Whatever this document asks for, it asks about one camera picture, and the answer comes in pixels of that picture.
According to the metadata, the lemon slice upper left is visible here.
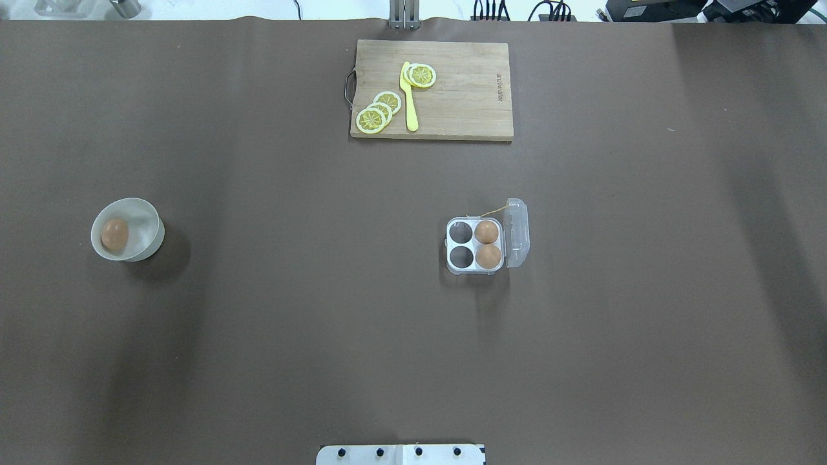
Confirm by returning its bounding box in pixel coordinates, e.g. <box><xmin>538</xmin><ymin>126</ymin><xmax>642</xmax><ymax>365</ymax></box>
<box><xmin>373</xmin><ymin>90</ymin><xmax>402</xmax><ymax>115</ymax></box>

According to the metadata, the black cables background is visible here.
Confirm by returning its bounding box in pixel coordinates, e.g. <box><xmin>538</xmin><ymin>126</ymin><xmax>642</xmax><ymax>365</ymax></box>
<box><xmin>468</xmin><ymin>1</ymin><xmax>576</xmax><ymax>23</ymax></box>

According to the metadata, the black equipment background right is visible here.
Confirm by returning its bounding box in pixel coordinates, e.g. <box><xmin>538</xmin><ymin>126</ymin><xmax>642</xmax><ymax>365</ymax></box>
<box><xmin>596</xmin><ymin>1</ymin><xmax>825</xmax><ymax>25</ymax></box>

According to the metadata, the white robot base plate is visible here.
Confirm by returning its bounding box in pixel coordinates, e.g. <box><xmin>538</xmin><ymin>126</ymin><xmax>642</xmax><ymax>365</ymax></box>
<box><xmin>315</xmin><ymin>444</ymin><xmax>487</xmax><ymax>464</ymax></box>

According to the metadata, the white bowl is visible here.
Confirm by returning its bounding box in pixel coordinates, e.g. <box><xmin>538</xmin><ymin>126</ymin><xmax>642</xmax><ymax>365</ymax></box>
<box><xmin>90</xmin><ymin>198</ymin><xmax>165</xmax><ymax>262</ymax></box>

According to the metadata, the yellow plastic knife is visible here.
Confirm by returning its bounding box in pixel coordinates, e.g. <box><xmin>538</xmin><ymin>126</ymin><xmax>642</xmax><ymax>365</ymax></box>
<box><xmin>399</xmin><ymin>61</ymin><xmax>419</xmax><ymax>132</ymax></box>

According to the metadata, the brown egg upper right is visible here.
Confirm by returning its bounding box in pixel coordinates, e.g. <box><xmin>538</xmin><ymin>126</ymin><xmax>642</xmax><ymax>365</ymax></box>
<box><xmin>474</xmin><ymin>220</ymin><xmax>500</xmax><ymax>245</ymax></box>

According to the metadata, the brown egg from bowl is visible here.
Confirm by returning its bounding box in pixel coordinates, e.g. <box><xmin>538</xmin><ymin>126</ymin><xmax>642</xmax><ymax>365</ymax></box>
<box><xmin>100</xmin><ymin>218</ymin><xmax>129</xmax><ymax>254</ymax></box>

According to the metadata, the clear plastic egg box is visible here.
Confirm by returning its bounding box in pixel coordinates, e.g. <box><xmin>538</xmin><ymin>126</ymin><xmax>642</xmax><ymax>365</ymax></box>
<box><xmin>444</xmin><ymin>198</ymin><xmax>530</xmax><ymax>276</ymax></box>

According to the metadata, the brown egg lower right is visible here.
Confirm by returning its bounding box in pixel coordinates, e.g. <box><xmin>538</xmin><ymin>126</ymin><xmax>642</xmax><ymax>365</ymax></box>
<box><xmin>476</xmin><ymin>244</ymin><xmax>502</xmax><ymax>270</ymax></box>

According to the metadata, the lemon slice front left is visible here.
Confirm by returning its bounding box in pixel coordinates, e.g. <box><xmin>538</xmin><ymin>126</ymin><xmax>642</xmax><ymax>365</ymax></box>
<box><xmin>355</xmin><ymin>106</ymin><xmax>388</xmax><ymax>134</ymax></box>

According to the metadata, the lemon slice top right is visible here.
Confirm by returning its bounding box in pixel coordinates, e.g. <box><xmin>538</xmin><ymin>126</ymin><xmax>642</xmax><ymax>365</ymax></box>
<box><xmin>410</xmin><ymin>63</ymin><xmax>437</xmax><ymax>88</ymax></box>

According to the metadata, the lemon slice under knife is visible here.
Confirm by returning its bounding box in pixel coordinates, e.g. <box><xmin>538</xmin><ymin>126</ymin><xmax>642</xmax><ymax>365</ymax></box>
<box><xmin>401</xmin><ymin>62</ymin><xmax>417</xmax><ymax>87</ymax></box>

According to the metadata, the metal objects background left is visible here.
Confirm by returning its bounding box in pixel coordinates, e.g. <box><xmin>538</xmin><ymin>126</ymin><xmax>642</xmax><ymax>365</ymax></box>
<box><xmin>34</xmin><ymin>1</ymin><xmax>143</xmax><ymax>19</ymax></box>

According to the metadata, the metal bracket at table edge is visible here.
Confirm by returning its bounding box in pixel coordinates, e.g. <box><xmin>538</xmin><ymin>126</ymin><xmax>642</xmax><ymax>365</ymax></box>
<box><xmin>388</xmin><ymin>0</ymin><xmax>421</xmax><ymax>30</ymax></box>

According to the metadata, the lemon slice middle left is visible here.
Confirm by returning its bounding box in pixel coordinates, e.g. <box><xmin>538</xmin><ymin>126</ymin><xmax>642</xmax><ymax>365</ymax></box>
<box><xmin>368</xmin><ymin>102</ymin><xmax>393</xmax><ymax>125</ymax></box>

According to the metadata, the wooden cutting board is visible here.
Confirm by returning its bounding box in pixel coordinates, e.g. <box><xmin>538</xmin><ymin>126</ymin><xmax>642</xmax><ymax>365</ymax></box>
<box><xmin>351</xmin><ymin>39</ymin><xmax>514</xmax><ymax>142</ymax></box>

